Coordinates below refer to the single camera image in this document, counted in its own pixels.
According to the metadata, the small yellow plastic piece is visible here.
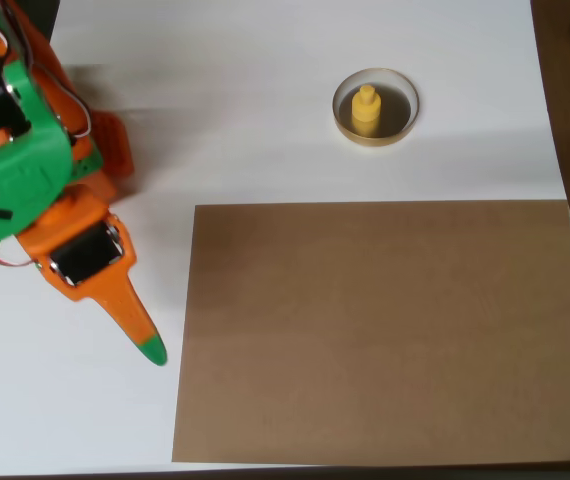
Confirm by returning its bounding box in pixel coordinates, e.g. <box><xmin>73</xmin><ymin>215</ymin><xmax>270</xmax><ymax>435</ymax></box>
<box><xmin>350</xmin><ymin>84</ymin><xmax>382</xmax><ymax>132</ymax></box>

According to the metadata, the orange robot base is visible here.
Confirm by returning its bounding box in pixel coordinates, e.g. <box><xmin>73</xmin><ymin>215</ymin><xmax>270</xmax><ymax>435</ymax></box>
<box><xmin>72</xmin><ymin>110</ymin><xmax>134</xmax><ymax>201</ymax></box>

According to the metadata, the round gold-rimmed bowl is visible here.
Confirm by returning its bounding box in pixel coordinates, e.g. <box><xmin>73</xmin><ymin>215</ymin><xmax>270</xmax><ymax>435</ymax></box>
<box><xmin>332</xmin><ymin>67</ymin><xmax>421</xmax><ymax>147</ymax></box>

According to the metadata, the brown cardboard sheet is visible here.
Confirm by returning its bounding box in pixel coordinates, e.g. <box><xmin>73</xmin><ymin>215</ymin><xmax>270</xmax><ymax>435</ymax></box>
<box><xmin>171</xmin><ymin>199</ymin><xmax>570</xmax><ymax>464</ymax></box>

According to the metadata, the white table sheet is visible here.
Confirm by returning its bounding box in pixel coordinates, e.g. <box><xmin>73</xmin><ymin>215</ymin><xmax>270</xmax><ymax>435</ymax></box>
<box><xmin>0</xmin><ymin>0</ymin><xmax>570</xmax><ymax>474</ymax></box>

